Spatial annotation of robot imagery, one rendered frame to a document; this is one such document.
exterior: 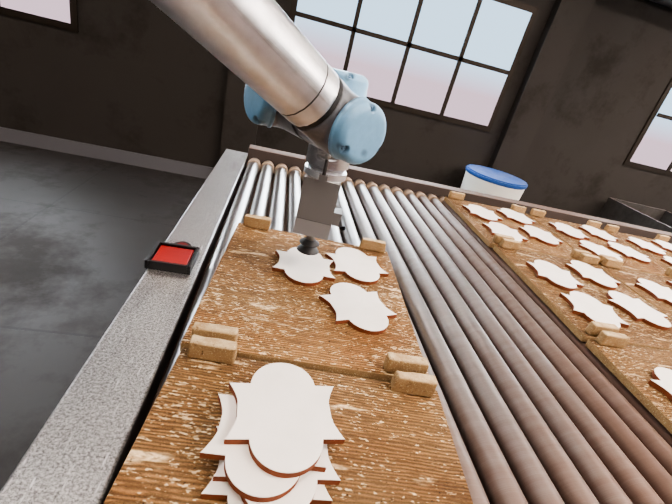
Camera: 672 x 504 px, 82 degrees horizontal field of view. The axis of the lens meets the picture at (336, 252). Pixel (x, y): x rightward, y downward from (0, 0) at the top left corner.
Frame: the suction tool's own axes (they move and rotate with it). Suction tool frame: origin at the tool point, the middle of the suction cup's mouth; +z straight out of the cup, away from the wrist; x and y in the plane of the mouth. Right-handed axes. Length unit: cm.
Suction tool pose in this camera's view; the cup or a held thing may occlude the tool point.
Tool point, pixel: (307, 249)
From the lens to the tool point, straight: 74.5
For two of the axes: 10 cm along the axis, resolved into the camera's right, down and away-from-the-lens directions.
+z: -2.3, 8.7, 4.4
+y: 0.6, -4.3, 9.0
